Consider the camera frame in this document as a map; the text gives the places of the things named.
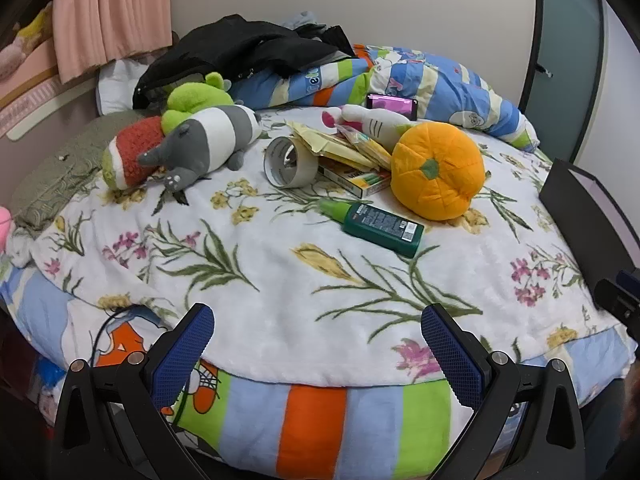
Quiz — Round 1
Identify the light blue cloth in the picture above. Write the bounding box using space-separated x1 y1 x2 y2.
280 10 327 37

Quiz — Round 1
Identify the red white green plush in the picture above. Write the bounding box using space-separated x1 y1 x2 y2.
101 116 167 191

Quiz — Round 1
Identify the grey white striped plush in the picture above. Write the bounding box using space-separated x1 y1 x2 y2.
137 105 264 194

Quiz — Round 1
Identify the black box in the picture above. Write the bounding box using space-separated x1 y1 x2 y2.
539 158 640 307

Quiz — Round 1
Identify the pink curtain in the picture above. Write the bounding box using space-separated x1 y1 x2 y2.
52 0 174 84

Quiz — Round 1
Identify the yellow paper envelope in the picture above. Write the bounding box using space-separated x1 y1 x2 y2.
285 121 373 171

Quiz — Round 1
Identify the pink plush toy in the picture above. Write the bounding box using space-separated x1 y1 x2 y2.
0 205 14 256

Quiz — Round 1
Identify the green frog plush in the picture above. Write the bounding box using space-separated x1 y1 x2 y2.
160 72 246 131

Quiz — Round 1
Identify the white pillow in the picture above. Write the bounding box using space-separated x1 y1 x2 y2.
96 57 151 116

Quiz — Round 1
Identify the pink shelf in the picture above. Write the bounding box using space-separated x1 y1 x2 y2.
0 40 101 138

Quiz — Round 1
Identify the striped cartoon bed sheet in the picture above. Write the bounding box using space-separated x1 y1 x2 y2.
0 260 640 477

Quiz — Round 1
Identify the black cable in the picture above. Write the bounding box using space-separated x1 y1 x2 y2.
87 305 137 367

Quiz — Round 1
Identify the black jacket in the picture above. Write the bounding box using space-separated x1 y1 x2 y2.
132 15 357 111

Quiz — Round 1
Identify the crayon box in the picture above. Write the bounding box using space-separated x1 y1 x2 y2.
317 155 392 199

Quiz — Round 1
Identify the orange pumpkin plush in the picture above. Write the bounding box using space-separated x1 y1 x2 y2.
390 121 486 221

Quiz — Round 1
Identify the striped cartoon quilt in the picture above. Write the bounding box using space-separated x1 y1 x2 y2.
232 44 540 152

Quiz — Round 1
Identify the green plastic bottle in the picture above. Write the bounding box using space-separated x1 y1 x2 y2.
318 198 425 259

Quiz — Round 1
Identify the yellow snack packet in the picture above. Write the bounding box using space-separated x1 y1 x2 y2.
339 127 394 169

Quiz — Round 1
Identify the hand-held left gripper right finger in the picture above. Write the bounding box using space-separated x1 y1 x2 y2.
420 304 588 480

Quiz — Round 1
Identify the black smartphone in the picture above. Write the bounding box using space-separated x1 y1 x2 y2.
366 93 419 122

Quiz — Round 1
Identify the grey tape roll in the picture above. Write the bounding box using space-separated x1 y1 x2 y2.
263 136 321 190

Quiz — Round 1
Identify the yellow plush toy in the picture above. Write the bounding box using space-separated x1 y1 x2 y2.
12 2 55 44

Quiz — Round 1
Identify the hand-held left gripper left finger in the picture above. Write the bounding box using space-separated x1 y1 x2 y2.
50 302 216 480

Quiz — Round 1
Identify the frosted glass wardrobe door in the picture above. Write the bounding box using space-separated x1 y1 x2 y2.
517 0 609 166

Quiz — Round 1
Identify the white floral blanket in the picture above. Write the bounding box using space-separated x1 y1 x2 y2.
30 105 636 386

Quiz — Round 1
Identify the white pink plush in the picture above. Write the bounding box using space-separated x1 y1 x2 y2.
321 104 419 149

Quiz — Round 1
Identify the olive green pillow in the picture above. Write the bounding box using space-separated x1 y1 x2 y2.
10 110 151 231

